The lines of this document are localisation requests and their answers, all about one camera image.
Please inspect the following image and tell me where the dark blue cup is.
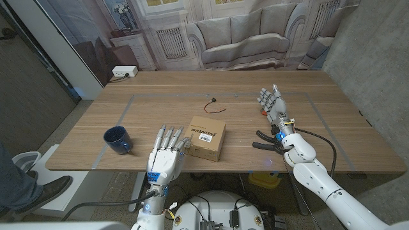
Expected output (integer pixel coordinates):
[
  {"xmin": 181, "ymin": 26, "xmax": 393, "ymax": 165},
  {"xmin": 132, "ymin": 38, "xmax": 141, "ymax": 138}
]
[{"xmin": 102, "ymin": 125, "xmax": 134, "ymax": 156}]

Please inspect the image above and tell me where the dark leather shoe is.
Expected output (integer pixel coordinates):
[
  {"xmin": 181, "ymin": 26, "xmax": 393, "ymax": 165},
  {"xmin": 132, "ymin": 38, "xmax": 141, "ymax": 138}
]
[{"xmin": 14, "ymin": 174, "xmax": 73, "ymax": 215}]

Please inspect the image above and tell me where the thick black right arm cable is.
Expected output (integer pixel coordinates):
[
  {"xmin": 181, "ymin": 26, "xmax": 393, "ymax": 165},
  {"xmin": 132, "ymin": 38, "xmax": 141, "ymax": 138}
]
[{"xmin": 295, "ymin": 127, "xmax": 337, "ymax": 178}]

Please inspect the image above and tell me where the brown cardboard packing box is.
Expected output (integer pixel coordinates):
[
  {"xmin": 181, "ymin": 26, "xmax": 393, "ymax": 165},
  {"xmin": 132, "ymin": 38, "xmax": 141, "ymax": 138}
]
[{"xmin": 183, "ymin": 115, "xmax": 227, "ymax": 162}]

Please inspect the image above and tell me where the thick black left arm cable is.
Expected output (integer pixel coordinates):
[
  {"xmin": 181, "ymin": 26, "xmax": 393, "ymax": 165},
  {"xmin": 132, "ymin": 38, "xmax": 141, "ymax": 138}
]
[{"xmin": 60, "ymin": 190, "xmax": 157, "ymax": 222}]

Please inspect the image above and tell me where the white power strip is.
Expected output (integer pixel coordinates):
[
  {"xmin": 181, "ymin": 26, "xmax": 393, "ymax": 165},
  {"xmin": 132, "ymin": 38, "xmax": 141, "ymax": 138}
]
[{"xmin": 111, "ymin": 65, "xmax": 139, "ymax": 78}]

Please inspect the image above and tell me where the black connector with red wire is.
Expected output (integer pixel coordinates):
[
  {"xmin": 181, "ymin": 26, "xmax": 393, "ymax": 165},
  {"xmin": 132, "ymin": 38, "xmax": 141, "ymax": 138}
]
[{"xmin": 204, "ymin": 97, "xmax": 227, "ymax": 114}]

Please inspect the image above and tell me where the person leg in jeans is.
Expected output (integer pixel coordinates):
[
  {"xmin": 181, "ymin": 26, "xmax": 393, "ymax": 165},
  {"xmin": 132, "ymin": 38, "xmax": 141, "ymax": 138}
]
[{"xmin": 0, "ymin": 142, "xmax": 44, "ymax": 218}]

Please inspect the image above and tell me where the yellow object under table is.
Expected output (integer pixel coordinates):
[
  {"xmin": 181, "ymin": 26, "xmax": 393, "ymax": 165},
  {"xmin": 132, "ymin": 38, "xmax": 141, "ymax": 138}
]
[{"xmin": 248, "ymin": 171, "xmax": 282, "ymax": 189}]

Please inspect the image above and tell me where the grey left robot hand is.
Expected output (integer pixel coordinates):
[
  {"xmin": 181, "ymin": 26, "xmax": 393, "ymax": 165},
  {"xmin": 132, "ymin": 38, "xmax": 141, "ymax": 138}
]
[{"xmin": 146, "ymin": 123, "xmax": 192, "ymax": 188}]

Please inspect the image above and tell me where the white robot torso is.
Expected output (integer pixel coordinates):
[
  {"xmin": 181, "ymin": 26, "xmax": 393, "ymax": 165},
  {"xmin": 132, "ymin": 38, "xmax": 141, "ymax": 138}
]
[{"xmin": 171, "ymin": 190, "xmax": 265, "ymax": 230}]

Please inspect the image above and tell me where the printed living room backdrop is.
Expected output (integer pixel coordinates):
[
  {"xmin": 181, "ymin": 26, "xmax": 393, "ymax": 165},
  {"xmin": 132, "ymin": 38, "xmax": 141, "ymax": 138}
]
[{"xmin": 35, "ymin": 0, "xmax": 362, "ymax": 87}]

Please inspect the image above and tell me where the black spring clamp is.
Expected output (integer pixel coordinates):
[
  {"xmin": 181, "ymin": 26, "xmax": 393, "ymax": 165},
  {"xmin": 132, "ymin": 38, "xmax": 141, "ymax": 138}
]
[{"xmin": 252, "ymin": 130, "xmax": 287, "ymax": 155}]

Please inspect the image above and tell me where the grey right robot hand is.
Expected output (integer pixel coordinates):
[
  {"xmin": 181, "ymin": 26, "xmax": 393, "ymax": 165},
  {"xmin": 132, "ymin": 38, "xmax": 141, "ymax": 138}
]
[{"xmin": 257, "ymin": 84, "xmax": 293, "ymax": 127}]

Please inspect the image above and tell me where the white table leg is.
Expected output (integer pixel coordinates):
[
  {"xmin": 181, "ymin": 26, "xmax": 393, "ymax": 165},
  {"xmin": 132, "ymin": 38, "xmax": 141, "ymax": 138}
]
[
  {"xmin": 289, "ymin": 173, "xmax": 310, "ymax": 217},
  {"xmin": 128, "ymin": 171, "xmax": 150, "ymax": 213}
]

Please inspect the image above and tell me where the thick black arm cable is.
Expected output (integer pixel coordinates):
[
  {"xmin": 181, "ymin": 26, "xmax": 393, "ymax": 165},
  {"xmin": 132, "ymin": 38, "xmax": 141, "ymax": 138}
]
[
  {"xmin": 295, "ymin": 127, "xmax": 337, "ymax": 178},
  {"xmin": 60, "ymin": 190, "xmax": 157, "ymax": 222}
]

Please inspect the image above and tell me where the black door handle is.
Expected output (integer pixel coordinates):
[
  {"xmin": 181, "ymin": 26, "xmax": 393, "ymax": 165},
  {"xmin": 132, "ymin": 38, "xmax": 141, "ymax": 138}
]
[{"xmin": 0, "ymin": 27, "xmax": 16, "ymax": 41}]

